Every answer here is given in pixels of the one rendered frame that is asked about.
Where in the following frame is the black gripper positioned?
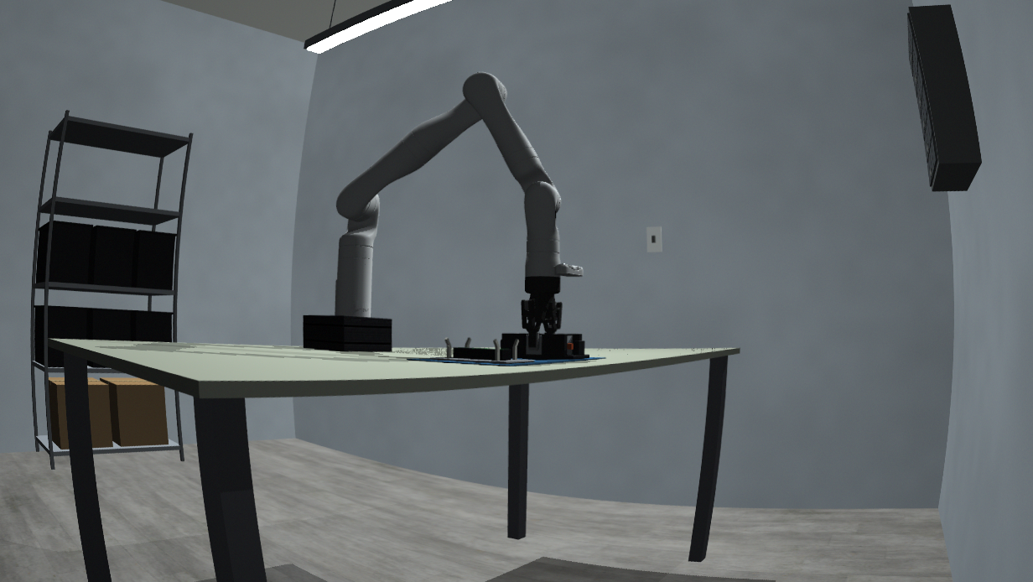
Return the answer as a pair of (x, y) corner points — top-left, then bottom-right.
(521, 276), (562, 351)

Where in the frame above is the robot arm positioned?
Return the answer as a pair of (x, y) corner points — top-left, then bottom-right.
(335, 72), (583, 317)

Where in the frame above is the blue flat plate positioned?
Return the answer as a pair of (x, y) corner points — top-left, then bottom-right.
(407, 333), (606, 366)

